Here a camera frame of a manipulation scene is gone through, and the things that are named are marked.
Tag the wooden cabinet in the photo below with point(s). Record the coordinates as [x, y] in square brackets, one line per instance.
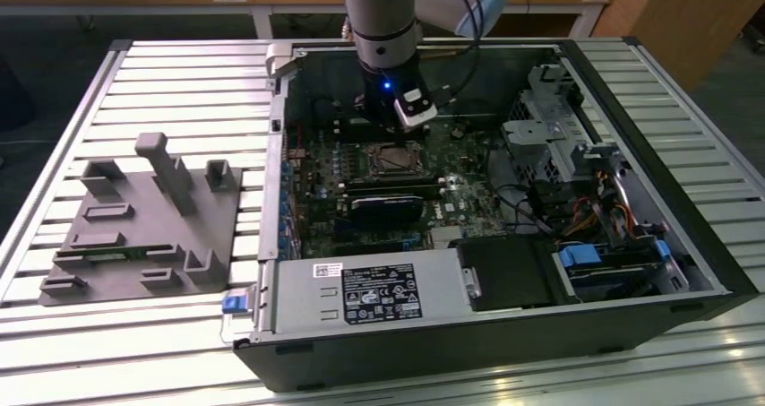
[686, 20]

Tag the grey plastic parts rack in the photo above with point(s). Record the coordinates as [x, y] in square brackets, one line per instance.
[149, 227]

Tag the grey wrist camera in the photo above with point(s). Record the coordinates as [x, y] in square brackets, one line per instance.
[359, 101]

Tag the green motherboard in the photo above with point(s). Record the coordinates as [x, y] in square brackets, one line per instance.
[471, 200]

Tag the metal CPU socket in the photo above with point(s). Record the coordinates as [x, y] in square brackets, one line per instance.
[371, 172]

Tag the grey plastic case bracket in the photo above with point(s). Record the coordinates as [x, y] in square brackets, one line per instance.
[281, 56]

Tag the black PC case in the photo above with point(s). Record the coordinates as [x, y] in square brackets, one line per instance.
[418, 361]

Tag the black graphics card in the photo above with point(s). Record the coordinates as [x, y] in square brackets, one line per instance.
[382, 209]

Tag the blue plastic latch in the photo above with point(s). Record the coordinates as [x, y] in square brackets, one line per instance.
[236, 304]

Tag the grey power supply unit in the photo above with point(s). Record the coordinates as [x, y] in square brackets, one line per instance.
[298, 289]

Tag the silver coin cell battery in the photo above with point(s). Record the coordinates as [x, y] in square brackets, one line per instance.
[457, 130]

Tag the blue disk carrier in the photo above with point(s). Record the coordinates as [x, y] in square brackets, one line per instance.
[661, 251]
[579, 256]

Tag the green RAM stick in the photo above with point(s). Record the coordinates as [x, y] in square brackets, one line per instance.
[110, 255]

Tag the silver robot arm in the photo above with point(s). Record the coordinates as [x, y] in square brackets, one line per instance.
[375, 11]

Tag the silver chipset heatsink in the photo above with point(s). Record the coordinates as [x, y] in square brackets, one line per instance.
[446, 235]

